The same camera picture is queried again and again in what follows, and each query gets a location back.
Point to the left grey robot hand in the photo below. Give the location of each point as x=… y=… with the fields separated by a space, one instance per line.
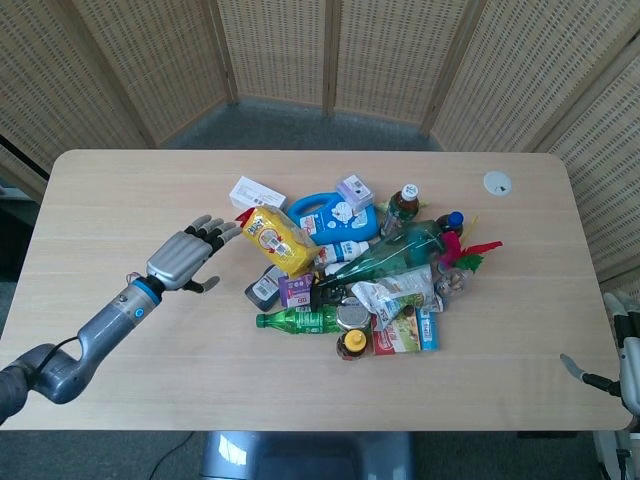
x=177 y=257

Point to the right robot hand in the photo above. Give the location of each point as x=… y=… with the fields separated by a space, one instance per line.
x=627 y=350

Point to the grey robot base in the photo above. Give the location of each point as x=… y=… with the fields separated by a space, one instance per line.
x=305 y=457

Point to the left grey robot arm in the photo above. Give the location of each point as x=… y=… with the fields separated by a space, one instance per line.
x=100 y=330

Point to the yellow snack bag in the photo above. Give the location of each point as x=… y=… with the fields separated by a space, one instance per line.
x=280 y=240

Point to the dark grey bottle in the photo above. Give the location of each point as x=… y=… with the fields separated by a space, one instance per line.
x=262 y=290

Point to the white cardboard box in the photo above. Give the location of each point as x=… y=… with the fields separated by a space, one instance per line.
x=255 y=192

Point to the purple white pack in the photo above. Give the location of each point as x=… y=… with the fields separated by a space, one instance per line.
x=295 y=291

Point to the green soda bottle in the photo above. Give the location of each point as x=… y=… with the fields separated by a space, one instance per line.
x=300 y=320

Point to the blue pump lotion bottle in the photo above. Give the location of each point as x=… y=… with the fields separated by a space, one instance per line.
x=340 y=220

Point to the small white printed bottle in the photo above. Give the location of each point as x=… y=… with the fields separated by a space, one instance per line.
x=345 y=251

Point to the glass jar with metal lid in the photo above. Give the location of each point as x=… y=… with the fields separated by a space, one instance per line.
x=352 y=314

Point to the colourful feather shuttlecock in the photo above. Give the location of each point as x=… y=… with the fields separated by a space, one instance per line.
x=467 y=255

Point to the clear plastic jar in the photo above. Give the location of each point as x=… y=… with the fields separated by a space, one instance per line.
x=452 y=284

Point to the small purple white box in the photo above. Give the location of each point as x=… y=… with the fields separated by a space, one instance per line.
x=354 y=190

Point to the honey bottle with yellow cap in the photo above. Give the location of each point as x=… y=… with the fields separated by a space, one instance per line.
x=351 y=345

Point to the white table grommet cover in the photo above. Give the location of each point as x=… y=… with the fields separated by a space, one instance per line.
x=497 y=183

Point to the dark bottle with blue cap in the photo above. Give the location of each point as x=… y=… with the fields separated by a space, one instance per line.
x=451 y=222

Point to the green transparent bag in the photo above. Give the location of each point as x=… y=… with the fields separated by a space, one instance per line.
x=395 y=252

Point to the silver green snack bag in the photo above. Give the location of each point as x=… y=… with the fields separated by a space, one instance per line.
x=400 y=295

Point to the tea bottle with white cap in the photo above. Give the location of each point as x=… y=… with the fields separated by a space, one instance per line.
x=400 y=210

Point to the red green cookie box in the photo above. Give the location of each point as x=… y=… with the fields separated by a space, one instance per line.
x=395 y=340

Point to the woven folding screen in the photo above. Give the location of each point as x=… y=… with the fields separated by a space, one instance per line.
x=350 y=60

